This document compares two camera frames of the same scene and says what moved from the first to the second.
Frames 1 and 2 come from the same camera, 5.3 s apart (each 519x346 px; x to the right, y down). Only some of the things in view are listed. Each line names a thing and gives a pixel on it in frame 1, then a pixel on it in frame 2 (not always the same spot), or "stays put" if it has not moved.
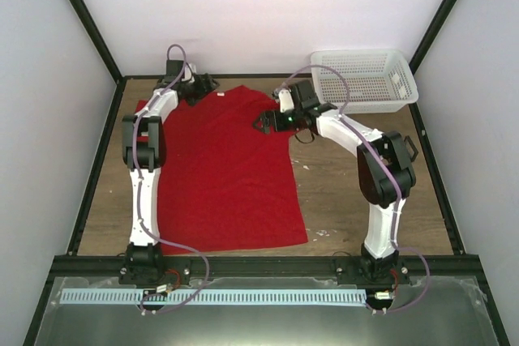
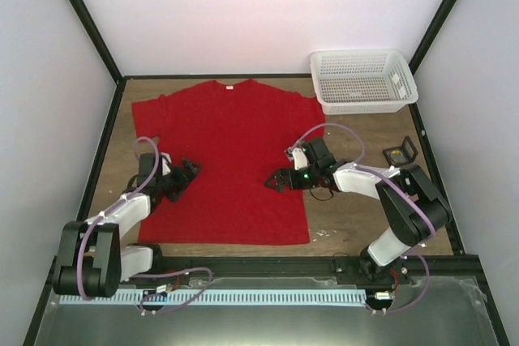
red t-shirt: x=226 y=183 stays put
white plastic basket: x=379 y=80 stays put
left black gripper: x=200 y=91 -> x=184 y=180
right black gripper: x=267 y=116 -> x=281 y=174
